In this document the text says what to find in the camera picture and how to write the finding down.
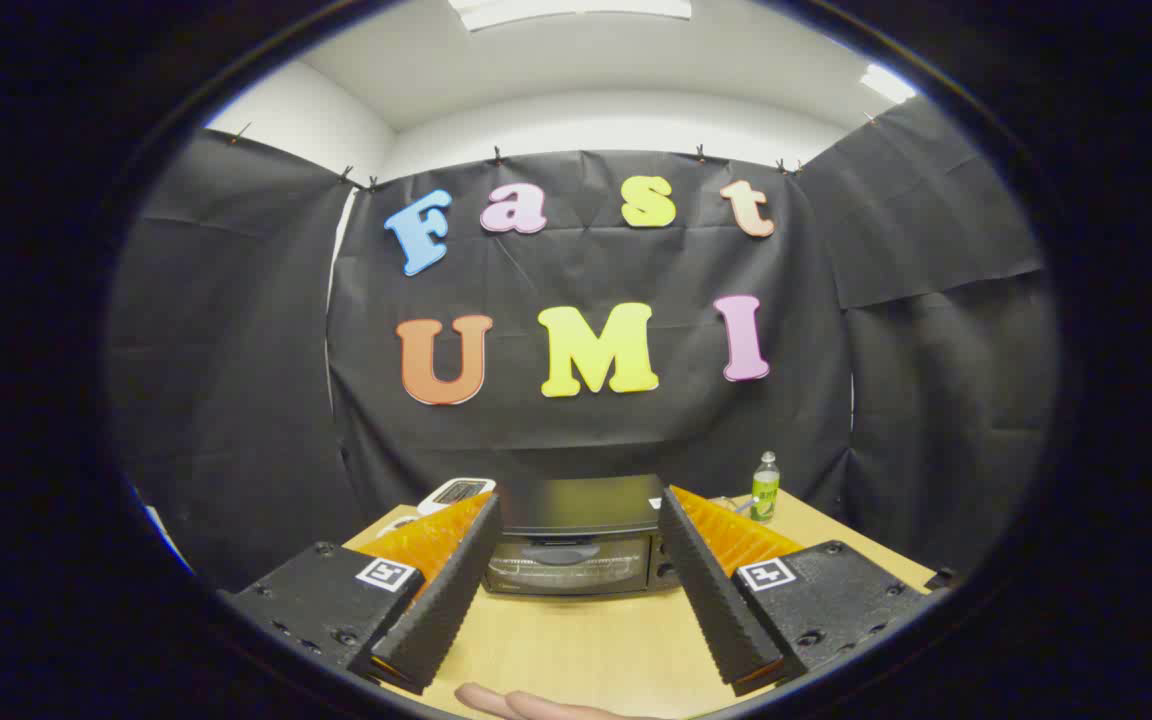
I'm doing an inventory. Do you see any small ceiling light panel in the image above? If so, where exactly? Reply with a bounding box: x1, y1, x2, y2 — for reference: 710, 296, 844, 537
858, 63, 919, 105

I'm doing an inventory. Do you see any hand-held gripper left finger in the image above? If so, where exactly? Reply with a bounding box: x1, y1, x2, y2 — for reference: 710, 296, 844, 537
219, 490, 504, 696

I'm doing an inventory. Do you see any black backdrop cloth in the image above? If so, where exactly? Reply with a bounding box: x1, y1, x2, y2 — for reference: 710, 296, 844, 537
106, 95, 1062, 591

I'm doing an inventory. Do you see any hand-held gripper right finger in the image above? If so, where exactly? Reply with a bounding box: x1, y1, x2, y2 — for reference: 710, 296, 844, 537
657, 486, 938, 698

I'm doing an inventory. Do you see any long ceiling light panel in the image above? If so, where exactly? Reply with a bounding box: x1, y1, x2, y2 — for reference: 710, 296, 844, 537
448, 0, 693, 33

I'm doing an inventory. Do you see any white toaster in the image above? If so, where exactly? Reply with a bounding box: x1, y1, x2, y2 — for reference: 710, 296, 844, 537
418, 478, 497, 517

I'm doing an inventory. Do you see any black toaster oven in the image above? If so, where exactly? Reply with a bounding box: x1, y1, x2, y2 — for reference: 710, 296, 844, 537
481, 475, 682, 598

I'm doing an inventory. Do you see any green label plastic bottle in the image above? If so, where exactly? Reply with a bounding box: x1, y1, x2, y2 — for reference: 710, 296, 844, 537
751, 451, 781, 523

